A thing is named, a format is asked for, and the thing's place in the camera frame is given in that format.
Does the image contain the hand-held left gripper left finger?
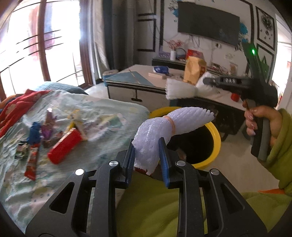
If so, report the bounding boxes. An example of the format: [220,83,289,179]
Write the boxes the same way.
[26,143,137,237]

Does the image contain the red patterned blanket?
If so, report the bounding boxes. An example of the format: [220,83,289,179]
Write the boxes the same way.
[0,89,54,138]

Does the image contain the red flower sprigs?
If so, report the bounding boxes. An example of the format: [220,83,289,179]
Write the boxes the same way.
[166,39,183,51]

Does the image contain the white coffee table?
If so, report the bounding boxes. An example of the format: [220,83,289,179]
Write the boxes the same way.
[102,64,245,135]

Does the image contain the white foam net with band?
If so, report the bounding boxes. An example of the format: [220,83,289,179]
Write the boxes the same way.
[132,107,215,176]

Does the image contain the blue flower wall decal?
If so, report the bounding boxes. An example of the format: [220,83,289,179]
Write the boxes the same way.
[239,23,249,44]

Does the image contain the long red snack packet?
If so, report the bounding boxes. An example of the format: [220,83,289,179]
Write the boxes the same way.
[24,146,40,181]

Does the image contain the blue packet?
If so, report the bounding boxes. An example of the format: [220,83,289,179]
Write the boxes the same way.
[153,66,170,75]

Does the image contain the brown paper bag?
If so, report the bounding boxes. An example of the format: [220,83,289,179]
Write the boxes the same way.
[183,56,208,86]

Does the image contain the yellow trash bin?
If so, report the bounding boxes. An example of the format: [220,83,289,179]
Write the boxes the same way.
[148,107,222,169]

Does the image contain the small dark snack packet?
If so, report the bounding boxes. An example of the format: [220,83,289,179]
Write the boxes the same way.
[15,141,30,161]

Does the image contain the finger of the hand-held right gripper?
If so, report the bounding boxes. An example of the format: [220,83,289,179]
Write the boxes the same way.
[203,77,220,88]

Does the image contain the framed picture with green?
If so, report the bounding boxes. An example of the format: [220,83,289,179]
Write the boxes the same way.
[255,43,275,86]

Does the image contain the black framed wall picture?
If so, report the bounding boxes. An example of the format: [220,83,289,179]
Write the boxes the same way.
[255,6,276,50]

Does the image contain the brown framed window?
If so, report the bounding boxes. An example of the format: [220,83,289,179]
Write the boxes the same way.
[0,0,94,103]

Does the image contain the red gift box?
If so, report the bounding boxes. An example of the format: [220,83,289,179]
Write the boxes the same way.
[187,49,204,58]

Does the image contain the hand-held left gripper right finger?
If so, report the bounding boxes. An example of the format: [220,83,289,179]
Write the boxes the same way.
[158,137,267,237]

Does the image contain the blue wrapper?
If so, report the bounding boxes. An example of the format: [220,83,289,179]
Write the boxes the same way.
[28,121,44,145]

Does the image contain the flat white box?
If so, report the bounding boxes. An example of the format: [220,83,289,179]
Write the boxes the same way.
[148,72,168,79]

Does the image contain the person's right forearm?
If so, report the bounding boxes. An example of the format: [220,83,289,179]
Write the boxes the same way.
[266,108,292,189]

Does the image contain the pale curtain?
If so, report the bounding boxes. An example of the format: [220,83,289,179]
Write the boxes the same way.
[92,0,119,79]

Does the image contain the person's green clothing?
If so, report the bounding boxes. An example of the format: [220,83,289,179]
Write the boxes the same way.
[116,170,292,237]

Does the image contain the teal quilted blanket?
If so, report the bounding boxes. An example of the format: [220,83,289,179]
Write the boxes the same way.
[34,81,89,96]

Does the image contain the person's right hand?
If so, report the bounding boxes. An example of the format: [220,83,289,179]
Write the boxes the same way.
[242,100,284,147]

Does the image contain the black television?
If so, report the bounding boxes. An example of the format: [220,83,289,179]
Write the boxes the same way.
[177,2,240,47]

